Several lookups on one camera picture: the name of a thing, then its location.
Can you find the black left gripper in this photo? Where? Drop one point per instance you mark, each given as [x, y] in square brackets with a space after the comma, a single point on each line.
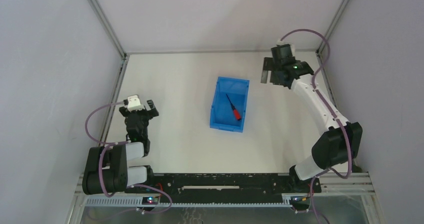
[139, 114]

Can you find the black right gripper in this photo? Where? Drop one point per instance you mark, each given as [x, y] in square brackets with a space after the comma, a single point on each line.
[274, 72]

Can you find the red black screwdriver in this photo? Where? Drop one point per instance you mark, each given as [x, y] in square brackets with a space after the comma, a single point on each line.
[234, 110]

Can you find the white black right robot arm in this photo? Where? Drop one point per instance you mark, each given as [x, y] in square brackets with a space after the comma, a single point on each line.
[339, 139]

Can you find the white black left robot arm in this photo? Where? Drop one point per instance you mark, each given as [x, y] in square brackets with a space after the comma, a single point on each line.
[190, 132]

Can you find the blue plastic bin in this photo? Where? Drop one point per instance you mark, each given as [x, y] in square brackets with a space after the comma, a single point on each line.
[221, 114]

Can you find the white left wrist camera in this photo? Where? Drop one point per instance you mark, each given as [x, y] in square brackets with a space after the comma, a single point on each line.
[133, 103]

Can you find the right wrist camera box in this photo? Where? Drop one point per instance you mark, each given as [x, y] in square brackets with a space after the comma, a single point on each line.
[283, 54]

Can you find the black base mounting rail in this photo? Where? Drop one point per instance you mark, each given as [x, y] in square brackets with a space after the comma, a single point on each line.
[228, 188]

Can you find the aluminium frame front rail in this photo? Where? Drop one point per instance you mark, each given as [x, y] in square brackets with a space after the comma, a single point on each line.
[160, 200]

